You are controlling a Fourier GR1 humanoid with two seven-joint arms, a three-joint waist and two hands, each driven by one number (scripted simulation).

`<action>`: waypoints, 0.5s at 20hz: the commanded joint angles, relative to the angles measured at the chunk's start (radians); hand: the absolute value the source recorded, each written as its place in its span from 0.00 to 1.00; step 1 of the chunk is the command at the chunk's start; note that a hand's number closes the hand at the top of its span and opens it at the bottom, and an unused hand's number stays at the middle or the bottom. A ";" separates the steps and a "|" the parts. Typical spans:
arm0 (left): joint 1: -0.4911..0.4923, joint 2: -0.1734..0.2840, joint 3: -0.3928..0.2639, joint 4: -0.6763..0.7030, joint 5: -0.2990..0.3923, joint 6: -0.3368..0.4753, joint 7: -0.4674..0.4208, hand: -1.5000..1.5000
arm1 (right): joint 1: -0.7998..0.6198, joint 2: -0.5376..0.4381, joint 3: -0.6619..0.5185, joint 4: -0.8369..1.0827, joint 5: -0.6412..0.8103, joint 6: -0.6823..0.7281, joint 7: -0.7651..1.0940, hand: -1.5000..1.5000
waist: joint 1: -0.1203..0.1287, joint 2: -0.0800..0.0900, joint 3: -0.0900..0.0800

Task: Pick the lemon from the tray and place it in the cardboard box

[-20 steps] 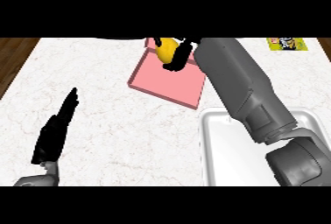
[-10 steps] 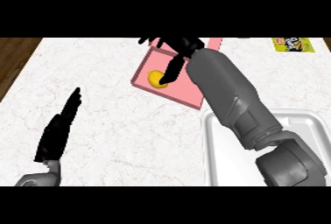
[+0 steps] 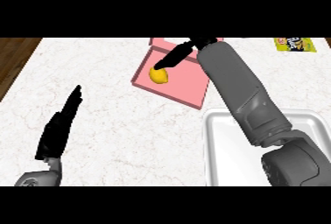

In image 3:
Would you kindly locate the yellow lemon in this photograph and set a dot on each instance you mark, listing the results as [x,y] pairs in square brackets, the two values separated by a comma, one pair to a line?
[158,75]

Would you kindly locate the white tray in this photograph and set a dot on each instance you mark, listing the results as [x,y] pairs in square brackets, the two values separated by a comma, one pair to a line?
[223,151]

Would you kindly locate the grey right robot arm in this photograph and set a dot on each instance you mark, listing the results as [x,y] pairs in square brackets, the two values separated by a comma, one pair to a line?
[254,116]

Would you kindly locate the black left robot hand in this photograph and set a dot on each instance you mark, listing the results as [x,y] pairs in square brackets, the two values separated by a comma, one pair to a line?
[59,125]

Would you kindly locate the yellow snack packet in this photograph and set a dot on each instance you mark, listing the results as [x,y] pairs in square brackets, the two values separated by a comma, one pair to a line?
[295,44]

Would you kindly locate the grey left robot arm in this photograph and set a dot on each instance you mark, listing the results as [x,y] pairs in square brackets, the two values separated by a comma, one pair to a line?
[39,176]

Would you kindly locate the pink cardboard box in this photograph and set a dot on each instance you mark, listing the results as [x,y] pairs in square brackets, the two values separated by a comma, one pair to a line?
[175,78]

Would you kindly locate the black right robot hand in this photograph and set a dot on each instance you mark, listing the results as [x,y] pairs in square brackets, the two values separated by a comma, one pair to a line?
[178,54]

